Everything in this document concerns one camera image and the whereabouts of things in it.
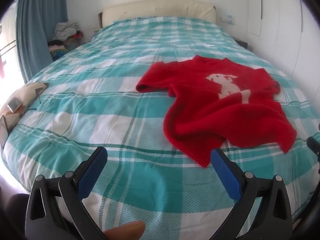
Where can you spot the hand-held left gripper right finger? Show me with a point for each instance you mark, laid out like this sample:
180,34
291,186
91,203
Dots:
226,175

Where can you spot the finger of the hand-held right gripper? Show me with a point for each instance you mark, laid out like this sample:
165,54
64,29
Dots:
314,145

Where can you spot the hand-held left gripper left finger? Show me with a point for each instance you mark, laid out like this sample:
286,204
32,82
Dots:
92,172

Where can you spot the red knit sweater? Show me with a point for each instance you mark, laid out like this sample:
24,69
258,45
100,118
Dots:
200,105

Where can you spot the pile of clothes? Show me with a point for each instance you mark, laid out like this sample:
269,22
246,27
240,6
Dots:
66,30

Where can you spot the person's left hand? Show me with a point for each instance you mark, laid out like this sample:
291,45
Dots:
125,231

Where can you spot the teal plaid bed blanket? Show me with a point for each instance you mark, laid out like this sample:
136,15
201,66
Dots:
100,105

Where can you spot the patterned beige pillow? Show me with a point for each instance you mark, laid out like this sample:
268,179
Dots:
22,95

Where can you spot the dark wooden nightstand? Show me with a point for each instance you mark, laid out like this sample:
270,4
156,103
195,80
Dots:
242,43

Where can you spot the white wardrobe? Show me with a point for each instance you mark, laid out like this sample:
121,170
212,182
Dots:
275,17

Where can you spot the blue curtain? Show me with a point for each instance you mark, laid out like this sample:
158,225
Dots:
35,30

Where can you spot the cream padded headboard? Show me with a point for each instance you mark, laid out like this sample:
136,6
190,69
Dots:
160,10

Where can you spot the white wall switch panel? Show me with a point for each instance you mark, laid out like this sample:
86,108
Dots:
228,20

